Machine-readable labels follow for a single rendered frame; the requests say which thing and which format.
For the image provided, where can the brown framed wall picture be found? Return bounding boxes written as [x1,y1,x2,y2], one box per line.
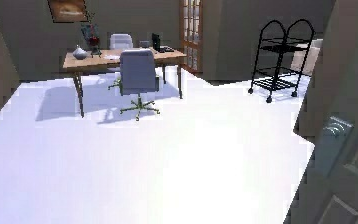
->
[46,0,90,24]

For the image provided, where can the white office chair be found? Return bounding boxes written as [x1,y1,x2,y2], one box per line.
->
[108,33,134,51]

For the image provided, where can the grey panelled room door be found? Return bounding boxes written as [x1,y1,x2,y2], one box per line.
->
[285,0,358,224]

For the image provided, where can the grey swivel office chair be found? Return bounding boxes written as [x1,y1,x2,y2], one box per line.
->
[107,48,161,122]

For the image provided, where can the brown wooden desk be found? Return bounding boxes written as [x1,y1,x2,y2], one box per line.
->
[62,47,188,119]

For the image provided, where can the red flower plant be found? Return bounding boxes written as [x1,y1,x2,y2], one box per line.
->
[80,23,103,58]

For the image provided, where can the black laptop computer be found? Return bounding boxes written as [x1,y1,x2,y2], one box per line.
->
[151,32,176,54]

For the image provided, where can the black wire shelf cart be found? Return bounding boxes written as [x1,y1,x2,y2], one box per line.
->
[247,18,316,104]

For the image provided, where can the grey door handle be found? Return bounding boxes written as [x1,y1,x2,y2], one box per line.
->
[315,115,355,174]

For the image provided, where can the brown glass-paned door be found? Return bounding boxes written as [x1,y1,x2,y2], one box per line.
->
[178,0,204,75]

